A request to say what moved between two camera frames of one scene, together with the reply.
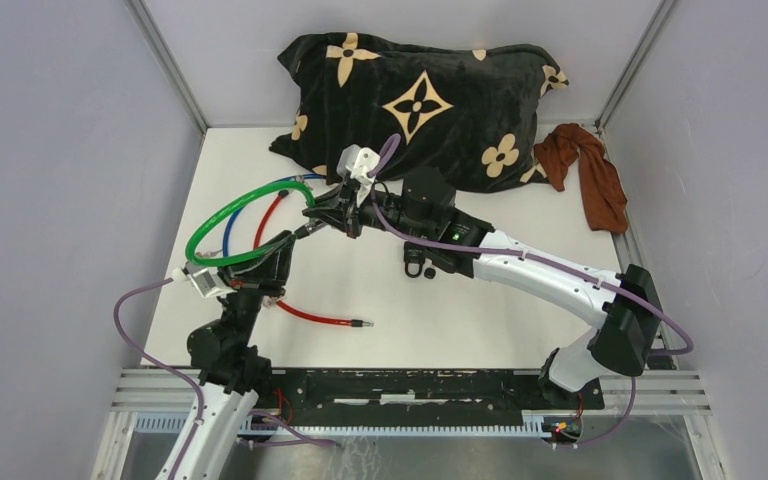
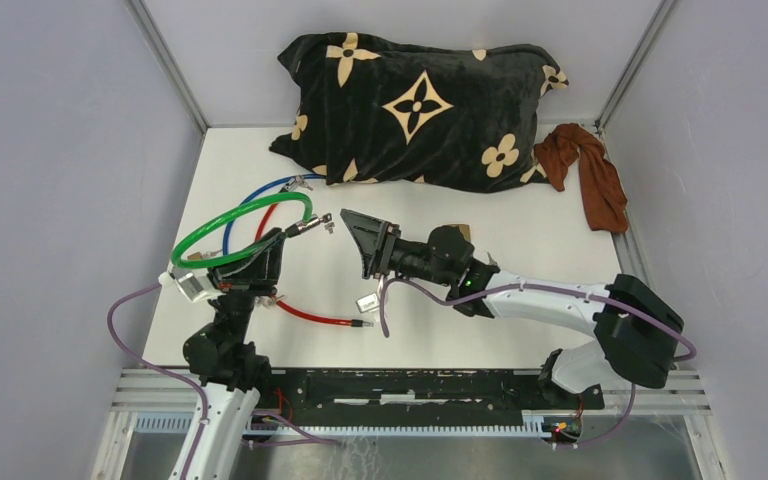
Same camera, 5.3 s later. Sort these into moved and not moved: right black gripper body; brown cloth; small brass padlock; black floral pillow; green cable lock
Moved: green cable lock; right black gripper body
Not moved: brown cloth; small brass padlock; black floral pillow
